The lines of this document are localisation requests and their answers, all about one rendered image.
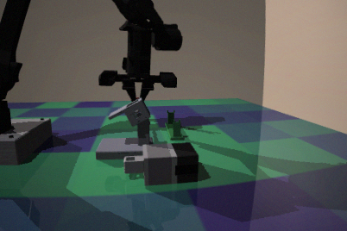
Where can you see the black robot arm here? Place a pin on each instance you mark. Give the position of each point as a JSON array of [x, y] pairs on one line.
[[141, 36]]

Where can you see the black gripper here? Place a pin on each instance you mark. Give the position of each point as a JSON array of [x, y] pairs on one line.
[[138, 70]]

